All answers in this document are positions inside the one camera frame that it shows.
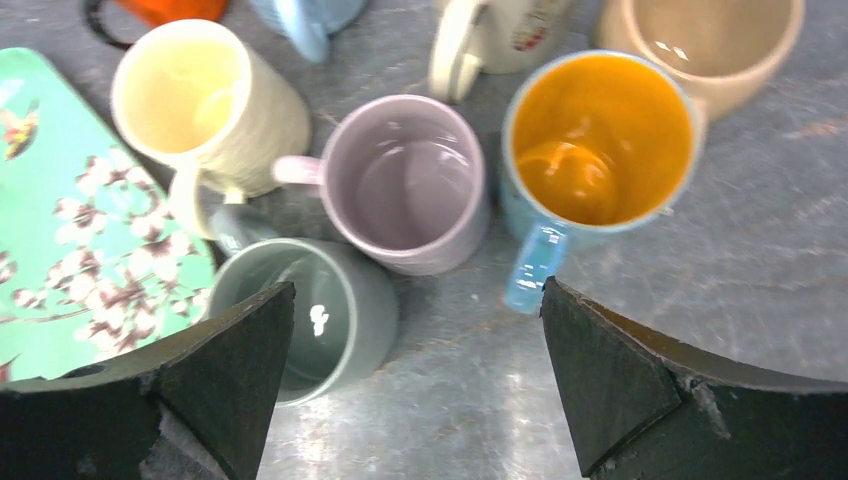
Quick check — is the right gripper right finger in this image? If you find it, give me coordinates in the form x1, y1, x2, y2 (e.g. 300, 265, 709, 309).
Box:
540, 278, 847, 479

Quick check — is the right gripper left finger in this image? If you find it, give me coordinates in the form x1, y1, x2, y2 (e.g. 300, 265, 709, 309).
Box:
1, 282, 296, 479

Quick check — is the blue tan small mug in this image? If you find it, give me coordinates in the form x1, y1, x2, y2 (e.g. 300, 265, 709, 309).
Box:
499, 49, 707, 313

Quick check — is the grey mug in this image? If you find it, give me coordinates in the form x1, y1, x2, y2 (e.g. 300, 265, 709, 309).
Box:
206, 204, 399, 405

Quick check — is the mauve mug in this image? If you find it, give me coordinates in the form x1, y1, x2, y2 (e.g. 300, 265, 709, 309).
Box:
272, 94, 491, 276

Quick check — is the tan ceramic mug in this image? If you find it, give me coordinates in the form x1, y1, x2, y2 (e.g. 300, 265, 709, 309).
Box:
595, 0, 805, 122

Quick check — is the floral cream mug green inside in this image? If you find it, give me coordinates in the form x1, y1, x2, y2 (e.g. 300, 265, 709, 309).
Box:
429, 0, 574, 103

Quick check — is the orange mug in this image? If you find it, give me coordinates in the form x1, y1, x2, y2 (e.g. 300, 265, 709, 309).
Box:
82, 0, 229, 50

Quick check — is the light blue ribbed mug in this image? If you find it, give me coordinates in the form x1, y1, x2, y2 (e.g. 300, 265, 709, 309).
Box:
249, 0, 366, 64

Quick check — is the green floral tray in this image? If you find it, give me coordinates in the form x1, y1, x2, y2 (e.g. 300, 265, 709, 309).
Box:
1, 47, 215, 382

